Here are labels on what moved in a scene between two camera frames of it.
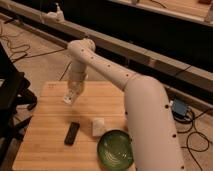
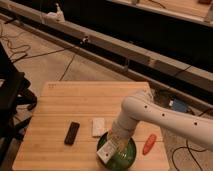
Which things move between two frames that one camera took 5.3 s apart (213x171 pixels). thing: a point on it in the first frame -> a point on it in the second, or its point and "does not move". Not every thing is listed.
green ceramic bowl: (115, 151) does not move
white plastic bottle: (68, 99) -> (107, 151)
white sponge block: (98, 126) does not move
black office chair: (17, 99) does not move
